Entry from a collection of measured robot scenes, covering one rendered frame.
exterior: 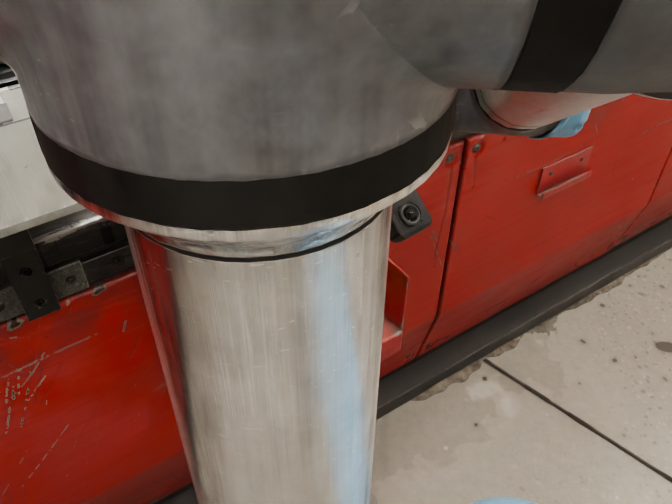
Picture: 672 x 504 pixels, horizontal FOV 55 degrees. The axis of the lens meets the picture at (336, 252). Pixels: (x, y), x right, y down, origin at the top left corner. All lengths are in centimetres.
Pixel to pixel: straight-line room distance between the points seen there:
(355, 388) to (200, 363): 6
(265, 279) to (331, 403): 7
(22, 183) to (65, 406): 44
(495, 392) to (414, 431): 25
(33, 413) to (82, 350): 12
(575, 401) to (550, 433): 13
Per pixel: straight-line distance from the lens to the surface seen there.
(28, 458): 112
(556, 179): 144
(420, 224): 67
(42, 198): 68
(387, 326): 89
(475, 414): 168
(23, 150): 76
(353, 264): 18
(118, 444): 117
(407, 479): 157
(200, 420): 24
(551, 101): 35
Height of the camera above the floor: 138
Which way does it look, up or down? 43 degrees down
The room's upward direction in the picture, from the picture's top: straight up
